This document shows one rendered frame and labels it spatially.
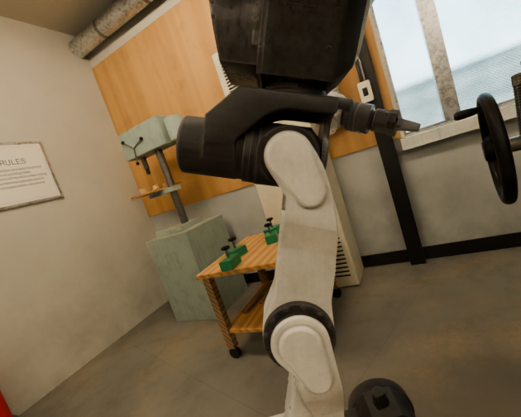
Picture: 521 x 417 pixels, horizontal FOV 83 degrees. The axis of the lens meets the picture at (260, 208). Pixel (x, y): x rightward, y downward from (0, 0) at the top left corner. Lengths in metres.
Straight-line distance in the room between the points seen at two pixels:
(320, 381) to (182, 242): 1.76
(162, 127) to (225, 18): 1.88
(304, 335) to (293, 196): 0.25
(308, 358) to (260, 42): 0.55
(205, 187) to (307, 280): 2.20
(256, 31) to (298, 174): 0.24
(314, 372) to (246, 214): 2.06
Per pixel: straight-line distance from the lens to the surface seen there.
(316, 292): 0.61
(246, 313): 1.85
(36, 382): 2.69
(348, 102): 0.96
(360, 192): 2.26
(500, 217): 2.36
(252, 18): 0.55
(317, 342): 0.60
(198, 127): 0.57
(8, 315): 2.58
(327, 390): 0.67
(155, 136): 2.40
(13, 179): 2.72
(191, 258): 2.25
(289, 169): 0.51
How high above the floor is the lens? 0.95
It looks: 7 degrees down
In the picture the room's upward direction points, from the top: 19 degrees counter-clockwise
